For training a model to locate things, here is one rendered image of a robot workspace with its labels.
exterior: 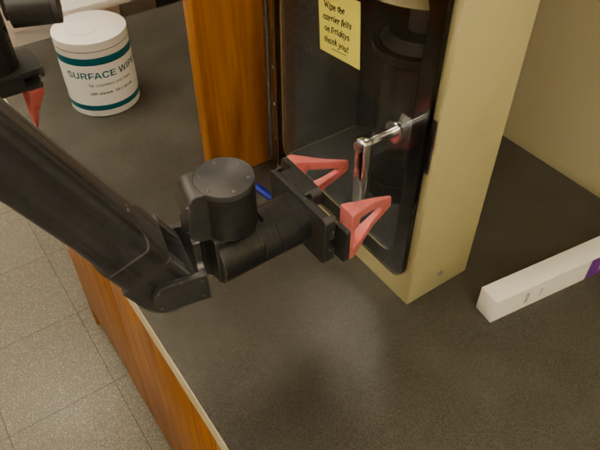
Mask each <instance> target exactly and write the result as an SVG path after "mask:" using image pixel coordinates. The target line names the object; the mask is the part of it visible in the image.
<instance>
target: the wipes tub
mask: <svg viewBox="0 0 600 450"><path fill-rule="evenodd" d="M50 34H51V38H52V40H53V43H54V50H55V52H56V55H57V58H58V62H59V64H60V67H61V70H62V75H63V78H64V81H65V84H66V87H67V90H68V93H69V96H70V100H71V103H72V106H73V107H74V108H75V109H76V110H77V111H78V112H80V113H83V114H86V115H89V116H109V115H114V114H117V113H122V112H124V111H126V110H128V109H129V108H130V107H131V106H132V105H134V104H135V103H136V102H137V100H138V99H139V96H140V92H139V85H138V77H137V73H136V68H135V64H134V59H133V54H132V50H131V45H130V41H129V33H128V29H127V25H126V21H125V20H124V18H123V17H122V16H120V15H119V14H118V13H115V12H108V11H102V10H90V11H83V12H75V13H73V14H70V15H67V16H65V17H63V22H62V23H55V24H54V25H53V26H52V28H51V29H50Z"/></svg>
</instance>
